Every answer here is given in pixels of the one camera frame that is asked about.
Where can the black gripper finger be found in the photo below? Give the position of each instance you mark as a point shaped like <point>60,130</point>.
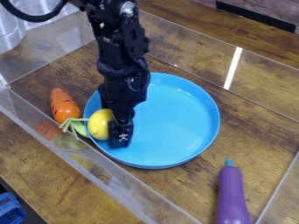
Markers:
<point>103,94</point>
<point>119,134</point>

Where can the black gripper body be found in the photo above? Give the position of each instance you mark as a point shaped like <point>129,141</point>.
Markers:
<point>126,84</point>

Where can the yellow toy lemon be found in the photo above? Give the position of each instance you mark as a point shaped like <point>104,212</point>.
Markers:
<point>98,123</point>

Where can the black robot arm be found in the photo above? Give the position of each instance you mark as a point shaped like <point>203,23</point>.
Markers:
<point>123,45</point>

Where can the blue round tray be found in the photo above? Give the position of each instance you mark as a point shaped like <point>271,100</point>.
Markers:
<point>177,125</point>

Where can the orange toy carrot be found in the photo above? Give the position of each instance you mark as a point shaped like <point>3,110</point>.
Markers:
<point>66,112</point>

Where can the white curtain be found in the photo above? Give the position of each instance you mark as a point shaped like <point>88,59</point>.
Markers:
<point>14,28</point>

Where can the blue plastic object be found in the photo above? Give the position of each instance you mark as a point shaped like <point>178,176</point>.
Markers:
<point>12,213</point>

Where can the purple toy eggplant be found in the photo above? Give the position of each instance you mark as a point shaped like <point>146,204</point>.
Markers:
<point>233,210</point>

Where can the clear acrylic enclosure wall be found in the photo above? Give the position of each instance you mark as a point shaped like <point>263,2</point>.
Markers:
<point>243,61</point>

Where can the dark wall baseboard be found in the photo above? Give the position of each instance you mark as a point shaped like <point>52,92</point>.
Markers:
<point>286,26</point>

